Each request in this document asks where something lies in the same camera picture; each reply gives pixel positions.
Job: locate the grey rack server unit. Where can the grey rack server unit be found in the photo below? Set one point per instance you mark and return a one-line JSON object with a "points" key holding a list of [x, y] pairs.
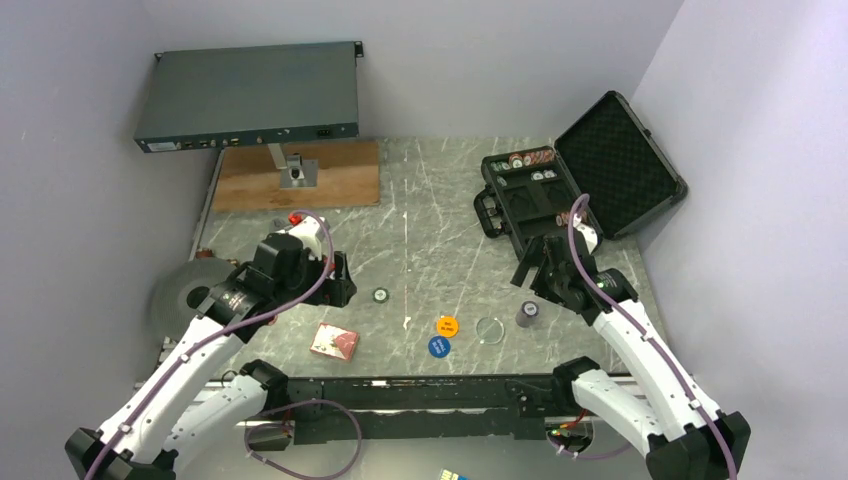
{"points": [[246, 96]]}

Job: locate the red playing card deck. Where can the red playing card deck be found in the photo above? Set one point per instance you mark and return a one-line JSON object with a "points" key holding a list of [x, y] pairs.
{"points": [[334, 342]]}

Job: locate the black poker case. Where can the black poker case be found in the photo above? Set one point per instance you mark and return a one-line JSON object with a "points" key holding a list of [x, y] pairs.
{"points": [[608, 154]]}

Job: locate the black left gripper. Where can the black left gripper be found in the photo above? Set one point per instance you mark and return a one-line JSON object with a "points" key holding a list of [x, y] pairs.
{"points": [[336, 291]]}

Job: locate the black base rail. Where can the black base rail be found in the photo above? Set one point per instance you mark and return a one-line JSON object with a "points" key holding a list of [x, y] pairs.
{"points": [[320, 410]]}

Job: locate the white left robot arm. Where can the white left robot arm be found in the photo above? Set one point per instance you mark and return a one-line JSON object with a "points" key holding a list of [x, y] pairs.
{"points": [[162, 428]]}

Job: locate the orange big blind button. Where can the orange big blind button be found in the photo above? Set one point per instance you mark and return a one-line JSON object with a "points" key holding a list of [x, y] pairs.
{"points": [[447, 326]]}

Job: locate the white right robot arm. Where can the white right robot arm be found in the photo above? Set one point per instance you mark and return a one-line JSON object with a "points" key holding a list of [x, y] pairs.
{"points": [[680, 431]]}

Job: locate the clear dealer button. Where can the clear dealer button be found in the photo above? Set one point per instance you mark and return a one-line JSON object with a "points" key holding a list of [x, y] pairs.
{"points": [[489, 331]]}

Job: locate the purple chip stack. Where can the purple chip stack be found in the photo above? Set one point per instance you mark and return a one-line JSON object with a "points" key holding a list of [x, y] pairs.
{"points": [[527, 314]]}

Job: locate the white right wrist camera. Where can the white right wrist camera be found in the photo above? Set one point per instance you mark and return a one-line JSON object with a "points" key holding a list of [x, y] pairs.
{"points": [[582, 224]]}

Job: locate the blue small blind button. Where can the blue small blind button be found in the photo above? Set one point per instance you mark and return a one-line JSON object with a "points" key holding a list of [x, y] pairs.
{"points": [[439, 347]]}

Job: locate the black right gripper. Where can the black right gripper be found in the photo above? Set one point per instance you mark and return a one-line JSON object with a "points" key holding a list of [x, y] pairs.
{"points": [[536, 254]]}

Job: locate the metal stand bracket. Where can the metal stand bracket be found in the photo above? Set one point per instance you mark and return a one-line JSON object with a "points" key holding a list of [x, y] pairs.
{"points": [[296, 172]]}

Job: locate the mixed red chip stack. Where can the mixed red chip stack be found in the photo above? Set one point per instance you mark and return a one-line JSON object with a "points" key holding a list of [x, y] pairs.
{"points": [[534, 157]]}

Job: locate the grey filament spool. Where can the grey filament spool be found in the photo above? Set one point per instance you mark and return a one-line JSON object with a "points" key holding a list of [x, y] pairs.
{"points": [[176, 297]]}

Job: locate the wooden board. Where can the wooden board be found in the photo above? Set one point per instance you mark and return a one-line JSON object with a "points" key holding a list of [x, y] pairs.
{"points": [[348, 175]]}

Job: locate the green poker chip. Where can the green poker chip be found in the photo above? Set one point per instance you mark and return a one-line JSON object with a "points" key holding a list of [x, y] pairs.
{"points": [[380, 295]]}

